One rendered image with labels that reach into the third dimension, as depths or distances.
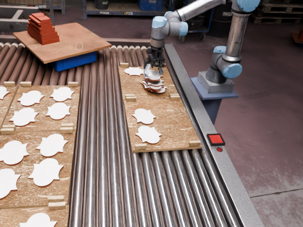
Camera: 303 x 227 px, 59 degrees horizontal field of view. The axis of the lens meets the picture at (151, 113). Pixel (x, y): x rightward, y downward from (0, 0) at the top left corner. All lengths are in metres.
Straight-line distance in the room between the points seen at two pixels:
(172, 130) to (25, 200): 0.74
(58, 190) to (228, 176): 0.73
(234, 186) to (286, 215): 1.31
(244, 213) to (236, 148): 1.70
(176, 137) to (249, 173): 1.41
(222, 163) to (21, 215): 0.87
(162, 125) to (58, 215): 0.67
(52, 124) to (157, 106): 0.58
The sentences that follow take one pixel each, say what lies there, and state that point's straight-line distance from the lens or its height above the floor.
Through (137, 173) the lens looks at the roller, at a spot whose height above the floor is 0.92.
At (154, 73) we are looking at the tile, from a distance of 1.68.
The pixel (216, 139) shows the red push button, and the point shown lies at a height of 0.93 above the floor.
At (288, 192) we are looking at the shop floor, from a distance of 2.71.
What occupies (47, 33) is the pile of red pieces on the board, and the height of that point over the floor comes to 1.11.
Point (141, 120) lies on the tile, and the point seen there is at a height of 0.95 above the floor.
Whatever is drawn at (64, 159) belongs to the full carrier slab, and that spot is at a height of 0.94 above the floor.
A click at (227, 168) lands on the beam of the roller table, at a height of 0.92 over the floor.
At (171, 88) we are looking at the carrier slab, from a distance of 1.74.
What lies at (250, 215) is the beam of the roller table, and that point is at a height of 0.91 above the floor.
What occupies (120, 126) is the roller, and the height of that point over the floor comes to 0.92.
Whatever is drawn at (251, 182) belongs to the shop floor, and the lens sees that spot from 2.62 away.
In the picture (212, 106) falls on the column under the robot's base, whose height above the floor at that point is 0.75.
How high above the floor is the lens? 1.85
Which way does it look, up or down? 38 degrees down
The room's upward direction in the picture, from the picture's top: 7 degrees clockwise
